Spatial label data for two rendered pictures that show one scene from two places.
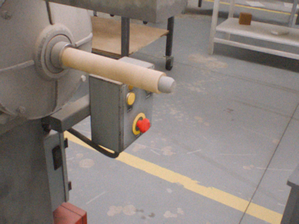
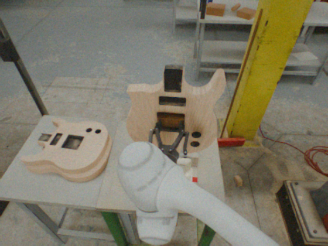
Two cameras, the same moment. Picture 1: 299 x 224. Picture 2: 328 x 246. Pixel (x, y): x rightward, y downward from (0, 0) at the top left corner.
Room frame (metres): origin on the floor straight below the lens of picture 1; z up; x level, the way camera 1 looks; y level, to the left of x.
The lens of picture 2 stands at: (0.81, -1.07, 1.97)
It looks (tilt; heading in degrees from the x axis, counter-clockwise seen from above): 46 degrees down; 154
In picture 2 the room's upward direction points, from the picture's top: straight up
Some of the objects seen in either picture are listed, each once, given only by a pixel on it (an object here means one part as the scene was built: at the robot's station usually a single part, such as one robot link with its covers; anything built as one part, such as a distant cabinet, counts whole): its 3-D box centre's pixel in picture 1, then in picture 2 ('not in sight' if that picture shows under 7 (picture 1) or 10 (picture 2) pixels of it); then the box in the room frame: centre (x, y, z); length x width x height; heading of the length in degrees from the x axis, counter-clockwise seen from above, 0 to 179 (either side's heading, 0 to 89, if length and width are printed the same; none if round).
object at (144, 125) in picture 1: (141, 124); not in sight; (0.81, 0.02, 0.97); 0.04 x 0.04 x 0.04; 61
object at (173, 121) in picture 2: not in sight; (170, 120); (0.28, -0.78, 1.36); 0.10 x 0.03 x 0.05; 58
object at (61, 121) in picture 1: (81, 108); not in sight; (0.80, 0.17, 1.02); 0.19 x 0.04 x 0.04; 151
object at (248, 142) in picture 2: not in sight; (239, 130); (-0.40, 0.49, 0.02); 0.40 x 0.40 x 0.02; 61
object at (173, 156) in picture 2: not in sight; (166, 157); (0.43, -0.88, 1.37); 0.09 x 0.08 x 0.07; 147
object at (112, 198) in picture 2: not in sight; (164, 192); (0.16, -0.75, 0.55); 0.62 x 0.58 x 0.76; 61
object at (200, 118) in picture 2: not in sight; (171, 115); (0.28, -0.78, 1.38); 0.35 x 0.04 x 0.40; 58
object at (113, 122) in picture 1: (96, 109); not in sight; (0.85, 0.14, 0.99); 0.24 x 0.21 x 0.26; 61
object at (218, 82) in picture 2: not in sight; (212, 83); (0.34, -0.67, 1.54); 0.07 x 0.04 x 0.09; 58
